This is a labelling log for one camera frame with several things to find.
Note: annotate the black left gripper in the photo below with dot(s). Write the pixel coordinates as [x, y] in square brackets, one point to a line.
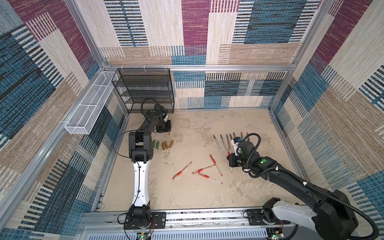
[168, 128]

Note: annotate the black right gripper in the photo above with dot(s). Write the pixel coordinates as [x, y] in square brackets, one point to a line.
[231, 159]

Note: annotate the mint highlighter pen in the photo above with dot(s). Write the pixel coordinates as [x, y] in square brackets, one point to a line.
[216, 141]
[224, 143]

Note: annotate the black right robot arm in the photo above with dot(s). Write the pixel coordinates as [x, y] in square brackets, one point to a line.
[330, 214]

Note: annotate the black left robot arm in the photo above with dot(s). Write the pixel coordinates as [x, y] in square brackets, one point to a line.
[141, 152]

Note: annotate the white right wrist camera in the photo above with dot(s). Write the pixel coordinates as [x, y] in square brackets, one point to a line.
[235, 142]

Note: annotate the black wire mesh shelf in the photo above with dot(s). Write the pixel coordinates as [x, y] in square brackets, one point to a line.
[141, 89]

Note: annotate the aluminium front rail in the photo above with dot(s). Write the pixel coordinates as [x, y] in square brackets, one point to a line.
[191, 224]

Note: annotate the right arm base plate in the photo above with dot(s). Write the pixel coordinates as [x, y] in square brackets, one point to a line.
[260, 217]

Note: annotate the white wire mesh basket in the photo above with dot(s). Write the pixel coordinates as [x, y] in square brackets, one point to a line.
[87, 112]

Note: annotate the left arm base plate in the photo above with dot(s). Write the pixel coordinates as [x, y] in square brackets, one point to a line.
[146, 221]

